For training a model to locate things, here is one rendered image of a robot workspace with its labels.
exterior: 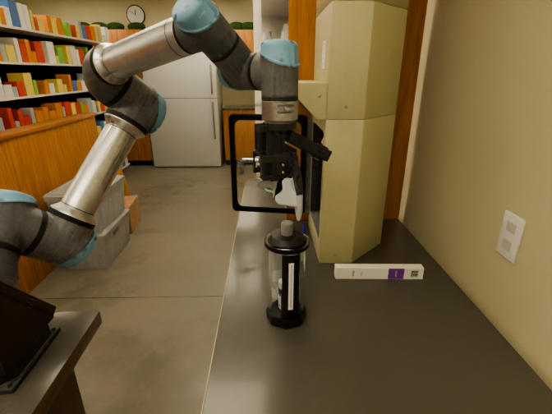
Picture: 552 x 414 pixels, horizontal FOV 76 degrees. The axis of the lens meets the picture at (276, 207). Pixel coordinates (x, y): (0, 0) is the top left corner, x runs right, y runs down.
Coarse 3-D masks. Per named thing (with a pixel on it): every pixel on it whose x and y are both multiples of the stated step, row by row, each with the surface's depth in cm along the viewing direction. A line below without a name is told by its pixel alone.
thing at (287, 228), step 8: (288, 224) 82; (272, 232) 84; (280, 232) 84; (288, 232) 82; (296, 232) 84; (272, 240) 82; (280, 240) 81; (288, 240) 81; (296, 240) 81; (304, 240) 83
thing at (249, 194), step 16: (240, 128) 136; (240, 144) 138; (288, 144) 136; (256, 160) 140; (240, 176) 143; (256, 176) 142; (240, 192) 146; (256, 192) 145; (272, 192) 144; (288, 208) 145
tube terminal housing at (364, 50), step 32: (320, 32) 110; (352, 32) 93; (384, 32) 98; (320, 64) 110; (352, 64) 96; (384, 64) 102; (352, 96) 99; (384, 96) 107; (320, 128) 112; (352, 128) 102; (384, 128) 112; (352, 160) 106; (384, 160) 118; (352, 192) 109; (384, 192) 124; (320, 224) 113; (352, 224) 113; (320, 256) 117; (352, 256) 118
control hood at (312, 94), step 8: (304, 80) 119; (312, 80) 119; (304, 88) 98; (312, 88) 98; (320, 88) 98; (304, 96) 99; (312, 96) 99; (320, 96) 99; (304, 104) 100; (312, 104) 100; (320, 104) 100; (312, 112) 100; (320, 112) 100
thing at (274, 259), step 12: (264, 240) 84; (300, 252) 80; (276, 264) 82; (300, 264) 83; (276, 276) 84; (300, 276) 84; (276, 288) 85; (300, 288) 85; (276, 300) 86; (300, 300) 87; (276, 312) 87; (300, 312) 88
